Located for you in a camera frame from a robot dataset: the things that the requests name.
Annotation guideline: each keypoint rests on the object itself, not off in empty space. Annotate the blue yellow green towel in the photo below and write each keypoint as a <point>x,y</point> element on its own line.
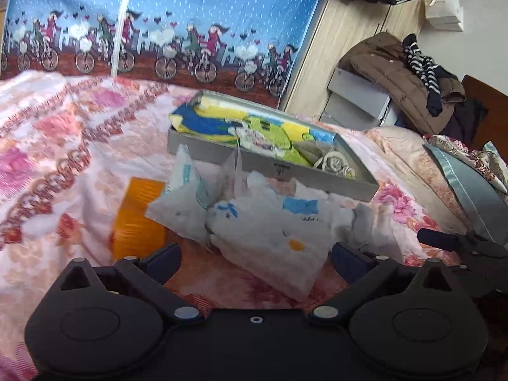
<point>222,127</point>

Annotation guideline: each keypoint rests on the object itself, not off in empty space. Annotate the grey cardboard box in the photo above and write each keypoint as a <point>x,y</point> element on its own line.
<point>309,176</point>

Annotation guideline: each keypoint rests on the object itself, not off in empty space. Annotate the beige patterned cloth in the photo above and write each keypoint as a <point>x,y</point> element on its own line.
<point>337,166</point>

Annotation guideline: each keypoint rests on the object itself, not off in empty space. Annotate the dark garment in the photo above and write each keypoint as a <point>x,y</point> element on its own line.
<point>466,121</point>

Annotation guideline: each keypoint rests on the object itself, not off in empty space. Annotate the blue grey pillow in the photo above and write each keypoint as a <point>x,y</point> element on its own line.
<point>472,194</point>

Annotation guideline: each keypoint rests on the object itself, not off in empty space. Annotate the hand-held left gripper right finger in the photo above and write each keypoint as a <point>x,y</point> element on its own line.
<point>349,260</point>

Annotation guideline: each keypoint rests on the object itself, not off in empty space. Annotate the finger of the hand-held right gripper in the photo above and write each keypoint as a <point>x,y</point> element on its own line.
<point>436,240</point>

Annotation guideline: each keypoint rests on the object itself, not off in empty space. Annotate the blue printed bicycle curtain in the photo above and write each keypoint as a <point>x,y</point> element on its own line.
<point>206,4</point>

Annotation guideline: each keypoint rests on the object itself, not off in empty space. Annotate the light wooden wardrobe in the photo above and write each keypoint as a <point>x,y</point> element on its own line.
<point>349,20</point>

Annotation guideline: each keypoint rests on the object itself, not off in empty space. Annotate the white cartoon towel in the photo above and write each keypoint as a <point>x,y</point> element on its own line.
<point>274,242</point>

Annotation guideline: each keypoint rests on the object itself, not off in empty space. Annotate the white paper bag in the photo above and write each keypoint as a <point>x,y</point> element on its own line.
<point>444,10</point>

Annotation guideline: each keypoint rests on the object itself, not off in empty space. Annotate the black white striped garment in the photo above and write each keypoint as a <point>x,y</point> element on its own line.
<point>424,67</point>

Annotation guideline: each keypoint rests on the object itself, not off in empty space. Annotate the brown padded jacket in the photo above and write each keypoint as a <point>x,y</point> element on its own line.
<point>385,71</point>

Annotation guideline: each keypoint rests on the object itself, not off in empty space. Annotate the gold patterned pillow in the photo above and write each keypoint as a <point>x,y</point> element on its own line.
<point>490,162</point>

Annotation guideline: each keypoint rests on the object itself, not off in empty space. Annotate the small grey white cloth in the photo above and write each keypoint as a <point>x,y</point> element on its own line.
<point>365,222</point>

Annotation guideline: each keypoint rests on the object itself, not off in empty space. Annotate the pink floral blanket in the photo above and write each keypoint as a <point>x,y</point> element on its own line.
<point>59,147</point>

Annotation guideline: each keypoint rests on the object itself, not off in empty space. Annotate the dark wooden headboard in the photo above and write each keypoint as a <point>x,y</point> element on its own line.
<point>494,95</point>

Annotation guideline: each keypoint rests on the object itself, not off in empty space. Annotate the peach quilt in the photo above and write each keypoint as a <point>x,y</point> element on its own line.
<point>401,147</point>

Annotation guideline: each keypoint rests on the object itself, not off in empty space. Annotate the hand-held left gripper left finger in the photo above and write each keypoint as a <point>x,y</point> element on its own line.
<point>166,258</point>

